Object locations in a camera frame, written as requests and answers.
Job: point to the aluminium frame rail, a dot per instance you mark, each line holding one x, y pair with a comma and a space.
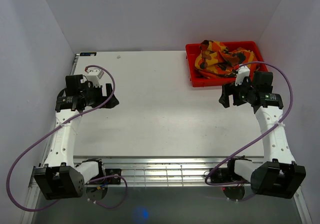
156, 172

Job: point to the orange camouflage trousers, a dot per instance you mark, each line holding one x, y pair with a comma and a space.
217, 61

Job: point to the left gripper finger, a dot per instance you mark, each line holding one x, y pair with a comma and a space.
108, 89
112, 102

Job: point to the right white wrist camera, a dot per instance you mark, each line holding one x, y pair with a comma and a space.
241, 73

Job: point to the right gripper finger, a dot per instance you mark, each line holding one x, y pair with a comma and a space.
228, 89
224, 100

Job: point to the red plastic bin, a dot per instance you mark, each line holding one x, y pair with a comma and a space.
197, 80

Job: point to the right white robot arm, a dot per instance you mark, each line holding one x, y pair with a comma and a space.
278, 175

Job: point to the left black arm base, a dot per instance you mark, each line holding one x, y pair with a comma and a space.
110, 180

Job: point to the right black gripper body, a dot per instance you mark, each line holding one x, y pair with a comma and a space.
241, 93

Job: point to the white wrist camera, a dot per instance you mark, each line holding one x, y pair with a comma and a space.
94, 75
241, 73

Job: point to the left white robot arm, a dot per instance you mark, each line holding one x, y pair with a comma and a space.
60, 178

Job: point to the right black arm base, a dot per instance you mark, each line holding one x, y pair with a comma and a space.
224, 177

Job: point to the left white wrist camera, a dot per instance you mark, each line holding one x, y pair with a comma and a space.
94, 75

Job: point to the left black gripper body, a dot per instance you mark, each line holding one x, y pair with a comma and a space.
94, 95

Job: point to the small label sticker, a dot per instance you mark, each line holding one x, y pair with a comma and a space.
88, 54

